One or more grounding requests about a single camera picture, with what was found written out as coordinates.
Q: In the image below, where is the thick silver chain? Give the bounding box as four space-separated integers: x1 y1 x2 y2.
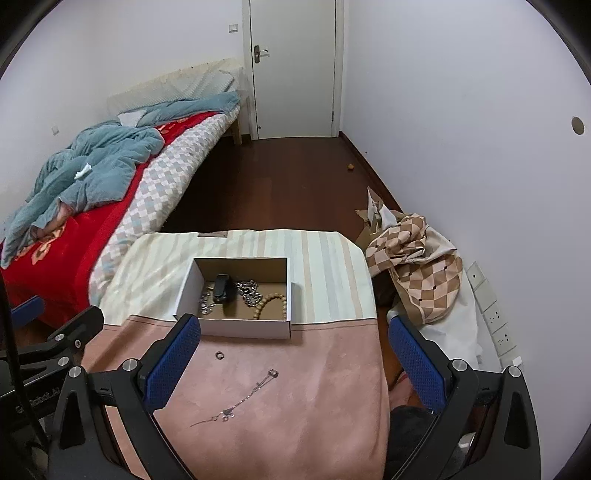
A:
235 279 264 308

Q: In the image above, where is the white plastic bag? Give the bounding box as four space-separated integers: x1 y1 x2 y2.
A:
419 294 482 370

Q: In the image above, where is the red blanket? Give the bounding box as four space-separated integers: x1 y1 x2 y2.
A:
1 112 215 328

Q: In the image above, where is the striped cream cloth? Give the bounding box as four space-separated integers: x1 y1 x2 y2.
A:
99 230 377 325

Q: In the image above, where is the checkered beige cloth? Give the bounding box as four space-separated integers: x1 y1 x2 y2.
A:
365 212 463 326

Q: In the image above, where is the pink suede cloth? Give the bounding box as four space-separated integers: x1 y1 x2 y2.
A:
80 314 394 480

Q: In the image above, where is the black watch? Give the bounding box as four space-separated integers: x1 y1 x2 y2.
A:
212 273 238 304

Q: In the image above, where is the white cardboard box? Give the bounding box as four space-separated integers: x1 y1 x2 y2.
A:
173 257 293 340

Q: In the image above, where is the teal blanket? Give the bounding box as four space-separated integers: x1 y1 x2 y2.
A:
1 91 240 268

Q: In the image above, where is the checkered bed quilt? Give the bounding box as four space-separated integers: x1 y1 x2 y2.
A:
88 107 239 306

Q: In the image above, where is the striped pillow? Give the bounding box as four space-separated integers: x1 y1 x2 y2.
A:
106 58 243 116

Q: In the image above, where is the white door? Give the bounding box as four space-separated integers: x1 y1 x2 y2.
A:
242 1 346 140

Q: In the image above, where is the white wall socket strip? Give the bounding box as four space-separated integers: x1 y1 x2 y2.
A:
466 261 523 371

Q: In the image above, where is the thin silver necklace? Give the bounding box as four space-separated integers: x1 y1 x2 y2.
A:
189 368 281 428

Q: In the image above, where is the wooden bead bracelet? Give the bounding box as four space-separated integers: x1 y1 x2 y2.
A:
251 292 289 321

